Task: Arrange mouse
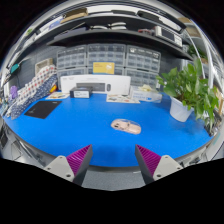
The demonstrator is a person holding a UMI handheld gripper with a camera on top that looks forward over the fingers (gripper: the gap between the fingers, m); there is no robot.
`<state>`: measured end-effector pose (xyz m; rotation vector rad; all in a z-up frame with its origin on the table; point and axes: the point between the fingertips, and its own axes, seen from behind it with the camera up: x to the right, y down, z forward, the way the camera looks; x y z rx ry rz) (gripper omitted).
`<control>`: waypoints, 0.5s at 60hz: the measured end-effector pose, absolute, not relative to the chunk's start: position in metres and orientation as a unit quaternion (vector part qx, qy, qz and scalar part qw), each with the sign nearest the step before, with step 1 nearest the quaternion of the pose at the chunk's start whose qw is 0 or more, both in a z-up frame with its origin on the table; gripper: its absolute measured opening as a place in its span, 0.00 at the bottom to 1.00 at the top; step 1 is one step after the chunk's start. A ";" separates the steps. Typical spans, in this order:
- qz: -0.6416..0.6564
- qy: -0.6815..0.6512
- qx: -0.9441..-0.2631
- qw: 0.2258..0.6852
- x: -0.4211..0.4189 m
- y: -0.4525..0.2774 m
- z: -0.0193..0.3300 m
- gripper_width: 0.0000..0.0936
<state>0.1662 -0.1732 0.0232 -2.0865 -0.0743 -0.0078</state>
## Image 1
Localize navy polka-dot cloth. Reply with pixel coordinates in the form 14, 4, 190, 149
9, 74, 59, 120

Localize large sticker sheet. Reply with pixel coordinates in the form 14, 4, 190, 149
105, 93, 141, 105

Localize small sticker sheet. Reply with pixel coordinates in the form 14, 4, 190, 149
45, 91, 71, 101

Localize clear plastic drawer cabinets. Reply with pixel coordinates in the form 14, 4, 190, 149
55, 43, 162, 88

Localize transparent pink computer mouse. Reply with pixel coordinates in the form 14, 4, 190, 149
110, 118, 142, 135

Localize white woven basket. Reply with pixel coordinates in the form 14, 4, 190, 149
34, 58, 54, 75

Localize small black box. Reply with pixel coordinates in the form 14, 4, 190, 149
69, 86, 94, 99

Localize long white keyboard box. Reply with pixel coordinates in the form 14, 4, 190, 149
59, 74, 132, 97

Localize white and blue tissue box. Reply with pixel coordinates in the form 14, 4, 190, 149
129, 84, 163, 104

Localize teal object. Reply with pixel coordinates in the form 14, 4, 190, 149
9, 63, 21, 75

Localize black mouse pad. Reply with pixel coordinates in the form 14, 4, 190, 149
23, 100, 63, 120

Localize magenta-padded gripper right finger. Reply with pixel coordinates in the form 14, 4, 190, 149
134, 143, 185, 186

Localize red blue checkered cloth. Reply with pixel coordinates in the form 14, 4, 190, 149
14, 64, 58, 108

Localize green plant in white pot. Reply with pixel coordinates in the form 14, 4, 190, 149
155, 58, 221, 129

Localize dark wall shelf unit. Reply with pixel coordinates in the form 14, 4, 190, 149
6, 4, 214, 68

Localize purple object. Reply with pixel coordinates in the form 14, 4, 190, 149
9, 85, 19, 100

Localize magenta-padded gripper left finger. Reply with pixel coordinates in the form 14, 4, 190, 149
43, 143, 94, 187

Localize yellow box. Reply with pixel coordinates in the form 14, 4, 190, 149
92, 61, 116, 75

